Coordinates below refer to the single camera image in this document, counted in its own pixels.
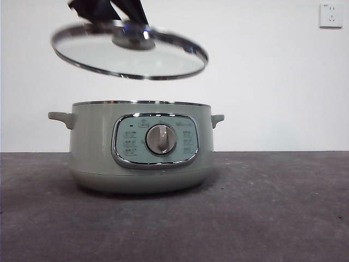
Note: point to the glass lid with green knob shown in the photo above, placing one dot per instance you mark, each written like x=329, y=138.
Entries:
x=133, y=39

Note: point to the white wall socket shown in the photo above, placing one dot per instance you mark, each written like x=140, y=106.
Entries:
x=330, y=15

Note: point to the pale green electric pot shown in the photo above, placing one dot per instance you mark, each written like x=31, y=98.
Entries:
x=92, y=142

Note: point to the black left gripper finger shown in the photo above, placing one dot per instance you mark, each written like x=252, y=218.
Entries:
x=135, y=12
x=92, y=11

